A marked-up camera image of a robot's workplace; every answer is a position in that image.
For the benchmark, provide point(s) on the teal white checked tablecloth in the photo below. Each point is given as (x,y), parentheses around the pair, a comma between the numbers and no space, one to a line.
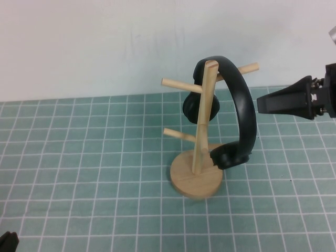
(78,157)

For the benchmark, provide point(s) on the black over-ear headphones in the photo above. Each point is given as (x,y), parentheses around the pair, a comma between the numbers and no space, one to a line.
(245,105)

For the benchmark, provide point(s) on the wooden peg headphone stand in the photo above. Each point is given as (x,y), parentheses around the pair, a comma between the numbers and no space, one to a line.
(194,181)

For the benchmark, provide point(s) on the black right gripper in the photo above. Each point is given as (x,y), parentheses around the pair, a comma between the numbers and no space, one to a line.
(326,92)

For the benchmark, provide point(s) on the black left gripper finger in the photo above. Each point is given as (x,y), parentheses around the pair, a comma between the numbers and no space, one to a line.
(11,244)
(3,237)

